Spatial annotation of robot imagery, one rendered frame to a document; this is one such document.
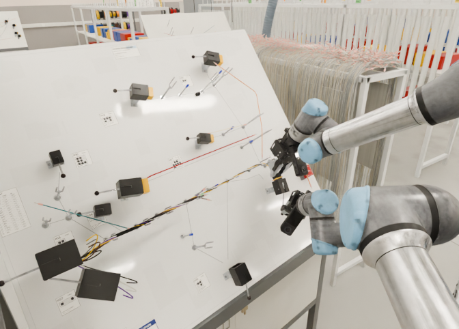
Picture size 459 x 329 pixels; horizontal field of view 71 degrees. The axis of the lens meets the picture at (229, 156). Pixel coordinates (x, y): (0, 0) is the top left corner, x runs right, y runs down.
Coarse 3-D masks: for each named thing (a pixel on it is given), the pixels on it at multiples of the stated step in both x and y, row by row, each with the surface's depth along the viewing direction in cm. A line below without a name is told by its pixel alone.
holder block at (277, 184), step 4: (276, 180) 128; (280, 180) 127; (284, 180) 128; (276, 184) 128; (280, 184) 127; (284, 184) 128; (276, 188) 128; (280, 188) 126; (288, 188) 128; (276, 192) 129; (280, 192) 127; (284, 192) 127
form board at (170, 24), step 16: (144, 16) 397; (160, 16) 406; (176, 16) 416; (192, 16) 426; (208, 16) 437; (224, 16) 448; (160, 32) 399; (176, 32) 408; (192, 32) 418; (208, 32) 428
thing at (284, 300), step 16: (320, 256) 155; (304, 272) 149; (272, 288) 135; (288, 288) 144; (304, 288) 155; (256, 304) 131; (272, 304) 139; (288, 304) 150; (304, 304) 161; (240, 320) 127; (256, 320) 135; (272, 320) 144; (288, 320) 155
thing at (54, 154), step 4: (52, 152) 92; (56, 152) 93; (60, 152) 93; (52, 156) 92; (56, 156) 93; (60, 156) 93; (48, 160) 97; (52, 160) 92; (56, 160) 92; (60, 160) 93; (48, 164) 96; (52, 164) 97; (56, 164) 93; (60, 164) 93; (48, 168) 96; (60, 168) 93; (64, 176) 93
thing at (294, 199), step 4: (292, 192) 122; (296, 192) 118; (300, 192) 118; (308, 192) 112; (292, 196) 120; (296, 196) 117; (300, 196) 117; (288, 200) 122; (292, 200) 117; (296, 200) 117; (288, 204) 118; (292, 204) 116; (296, 204) 111; (288, 208) 116; (296, 208) 111; (288, 212) 120; (300, 212) 110
